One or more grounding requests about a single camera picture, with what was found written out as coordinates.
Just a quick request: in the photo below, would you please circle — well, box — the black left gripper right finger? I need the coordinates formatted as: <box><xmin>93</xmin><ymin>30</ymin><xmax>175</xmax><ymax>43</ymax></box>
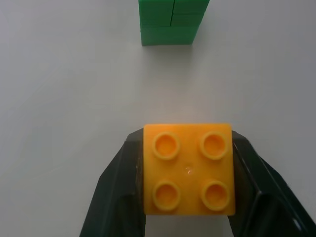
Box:
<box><xmin>227</xmin><ymin>130</ymin><xmax>316</xmax><ymax>237</ymax></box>

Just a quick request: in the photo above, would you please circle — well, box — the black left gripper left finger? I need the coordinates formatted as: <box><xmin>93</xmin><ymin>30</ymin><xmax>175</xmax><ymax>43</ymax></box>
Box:
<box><xmin>79</xmin><ymin>130</ymin><xmax>148</xmax><ymax>237</ymax></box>

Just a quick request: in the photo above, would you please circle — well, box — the orange studded building block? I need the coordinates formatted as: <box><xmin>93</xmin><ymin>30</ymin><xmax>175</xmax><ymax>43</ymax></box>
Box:
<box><xmin>143</xmin><ymin>122</ymin><xmax>237</xmax><ymax>217</ymax></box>

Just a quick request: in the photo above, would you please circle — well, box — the green building block cube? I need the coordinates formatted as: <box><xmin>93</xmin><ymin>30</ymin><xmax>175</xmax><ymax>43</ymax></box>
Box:
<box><xmin>138</xmin><ymin>0</ymin><xmax>210</xmax><ymax>46</ymax></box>

